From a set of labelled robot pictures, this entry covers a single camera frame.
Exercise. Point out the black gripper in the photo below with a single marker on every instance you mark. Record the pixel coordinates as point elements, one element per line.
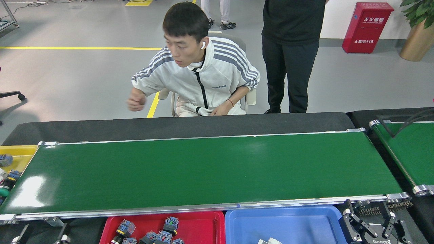
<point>379,240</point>

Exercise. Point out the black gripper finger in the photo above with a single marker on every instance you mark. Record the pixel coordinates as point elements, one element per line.
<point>63,237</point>
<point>21,235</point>

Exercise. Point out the yellow plastic tray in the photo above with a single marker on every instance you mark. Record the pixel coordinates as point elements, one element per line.
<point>20,152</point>

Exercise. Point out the short green conveyor belt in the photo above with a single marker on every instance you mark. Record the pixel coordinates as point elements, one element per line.
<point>417,156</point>

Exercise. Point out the blue plastic tray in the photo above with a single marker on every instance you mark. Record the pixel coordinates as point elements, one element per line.
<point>288,223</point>

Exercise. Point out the red plastic tray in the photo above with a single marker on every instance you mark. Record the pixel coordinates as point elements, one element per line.
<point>203,227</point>

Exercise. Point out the long green conveyor belt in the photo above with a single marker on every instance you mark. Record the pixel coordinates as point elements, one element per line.
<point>203,169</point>

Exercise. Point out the person's right hand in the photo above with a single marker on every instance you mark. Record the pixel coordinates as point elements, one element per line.
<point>137,101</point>

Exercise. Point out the person's left hand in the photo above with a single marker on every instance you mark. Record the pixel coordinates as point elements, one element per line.
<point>222,109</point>

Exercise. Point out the black office chair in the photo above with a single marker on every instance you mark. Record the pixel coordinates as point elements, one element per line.
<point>13,95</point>

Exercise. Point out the potted plant gold pot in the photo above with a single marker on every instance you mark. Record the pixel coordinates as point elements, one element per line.
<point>418,44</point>

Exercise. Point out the red fire extinguisher box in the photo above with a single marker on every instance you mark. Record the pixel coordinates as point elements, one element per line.
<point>368,28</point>

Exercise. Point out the person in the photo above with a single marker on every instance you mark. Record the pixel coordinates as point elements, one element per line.
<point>291,34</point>
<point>217,74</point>
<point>220,13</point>

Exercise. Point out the metal cart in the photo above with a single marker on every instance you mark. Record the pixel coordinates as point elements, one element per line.
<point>10,13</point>

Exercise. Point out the grey office chair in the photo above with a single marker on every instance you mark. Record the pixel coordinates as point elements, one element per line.
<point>234,38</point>

